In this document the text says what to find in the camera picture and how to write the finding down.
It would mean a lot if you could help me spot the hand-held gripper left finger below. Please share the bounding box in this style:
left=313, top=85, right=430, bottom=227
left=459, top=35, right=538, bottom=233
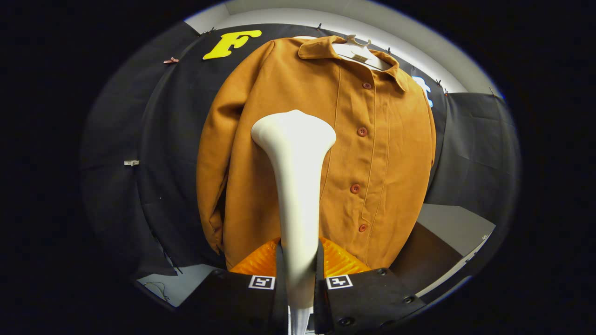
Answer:
left=178, top=240, right=289, bottom=335

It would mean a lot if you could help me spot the black backdrop cloth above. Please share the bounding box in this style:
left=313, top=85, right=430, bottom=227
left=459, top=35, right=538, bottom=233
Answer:
left=79, top=21, right=521, bottom=303

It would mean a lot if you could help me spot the white mannequin torso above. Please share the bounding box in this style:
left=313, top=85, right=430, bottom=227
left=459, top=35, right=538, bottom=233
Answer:
left=333, top=34, right=392, bottom=71

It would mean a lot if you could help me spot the brown button-up shirt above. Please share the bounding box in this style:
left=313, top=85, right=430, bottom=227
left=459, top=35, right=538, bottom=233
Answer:
left=196, top=35, right=437, bottom=271

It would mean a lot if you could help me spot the grey cabinet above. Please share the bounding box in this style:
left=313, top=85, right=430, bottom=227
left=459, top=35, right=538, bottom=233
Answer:
left=389, top=203, right=496, bottom=298

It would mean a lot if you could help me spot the white garment steamer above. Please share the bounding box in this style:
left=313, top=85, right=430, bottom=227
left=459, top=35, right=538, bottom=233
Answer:
left=251, top=110, right=337, bottom=335

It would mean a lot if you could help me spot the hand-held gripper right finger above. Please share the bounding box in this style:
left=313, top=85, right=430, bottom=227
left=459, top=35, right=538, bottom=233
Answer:
left=313, top=238, right=427, bottom=335

